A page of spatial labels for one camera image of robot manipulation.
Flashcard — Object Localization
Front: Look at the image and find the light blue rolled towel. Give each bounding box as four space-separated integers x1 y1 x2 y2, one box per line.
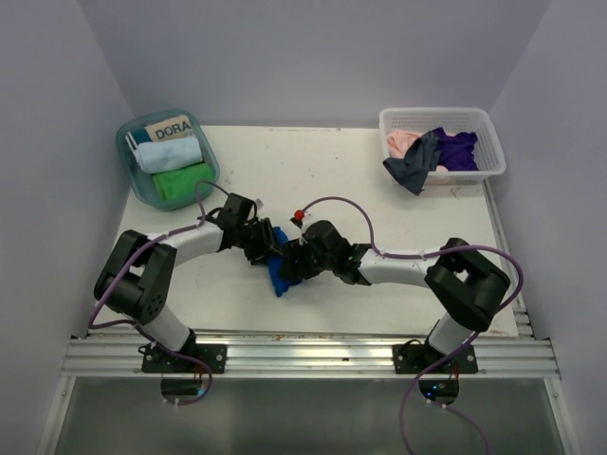
133 136 203 174

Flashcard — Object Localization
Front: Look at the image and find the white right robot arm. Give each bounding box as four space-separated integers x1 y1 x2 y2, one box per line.
279 220 511 373

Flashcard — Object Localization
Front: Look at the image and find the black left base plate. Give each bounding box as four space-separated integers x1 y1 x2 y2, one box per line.
138 344 228 373

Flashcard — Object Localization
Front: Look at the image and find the purple towel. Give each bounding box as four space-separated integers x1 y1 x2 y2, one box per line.
432 128 478 172

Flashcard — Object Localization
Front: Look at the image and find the white plastic basket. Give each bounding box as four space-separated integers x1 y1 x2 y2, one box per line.
378 107 506 185

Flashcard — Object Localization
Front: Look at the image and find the teal white striped towel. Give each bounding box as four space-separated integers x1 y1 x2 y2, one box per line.
125 128 152 153

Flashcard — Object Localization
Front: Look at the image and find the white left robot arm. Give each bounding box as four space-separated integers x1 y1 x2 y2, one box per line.
89 193 287 373

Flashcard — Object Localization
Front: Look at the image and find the beige DORA towel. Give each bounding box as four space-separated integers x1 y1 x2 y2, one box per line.
145 114 193 141

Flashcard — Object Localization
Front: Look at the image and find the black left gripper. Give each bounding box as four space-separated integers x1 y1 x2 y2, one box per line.
236 217 284 265

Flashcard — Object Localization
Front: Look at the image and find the green rolled towel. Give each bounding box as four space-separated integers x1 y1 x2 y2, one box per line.
152 163 215 201

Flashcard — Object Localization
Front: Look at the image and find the pink towel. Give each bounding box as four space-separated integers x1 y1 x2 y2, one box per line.
387 130 420 159

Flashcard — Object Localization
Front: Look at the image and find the dark grey towel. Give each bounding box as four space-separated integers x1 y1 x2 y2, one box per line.
383 132 440 196

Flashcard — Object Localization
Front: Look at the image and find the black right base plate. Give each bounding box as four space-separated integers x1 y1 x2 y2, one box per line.
392 339 479 374

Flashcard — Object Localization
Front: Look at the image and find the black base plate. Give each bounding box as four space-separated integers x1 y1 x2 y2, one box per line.
392 339 479 374
138 344 228 373

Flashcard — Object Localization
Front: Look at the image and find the teal plastic bin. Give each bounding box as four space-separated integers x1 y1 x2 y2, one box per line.
116 109 220 211

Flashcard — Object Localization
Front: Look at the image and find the aluminium mounting rail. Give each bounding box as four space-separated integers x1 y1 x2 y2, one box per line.
61 330 561 379

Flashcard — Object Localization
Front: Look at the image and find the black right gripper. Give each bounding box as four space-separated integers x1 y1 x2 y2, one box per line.
278 237 336 283

